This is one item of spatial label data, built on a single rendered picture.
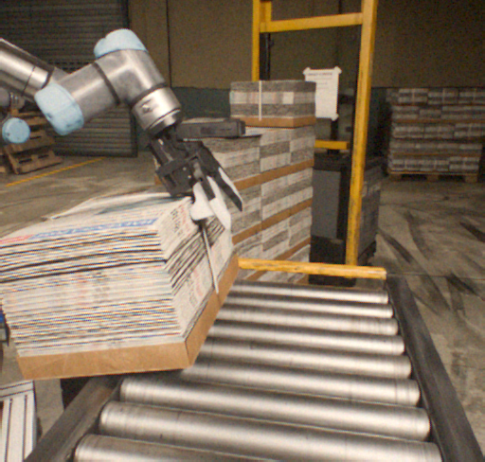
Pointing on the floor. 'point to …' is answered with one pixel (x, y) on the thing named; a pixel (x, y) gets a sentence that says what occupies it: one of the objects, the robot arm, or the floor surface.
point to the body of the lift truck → (321, 196)
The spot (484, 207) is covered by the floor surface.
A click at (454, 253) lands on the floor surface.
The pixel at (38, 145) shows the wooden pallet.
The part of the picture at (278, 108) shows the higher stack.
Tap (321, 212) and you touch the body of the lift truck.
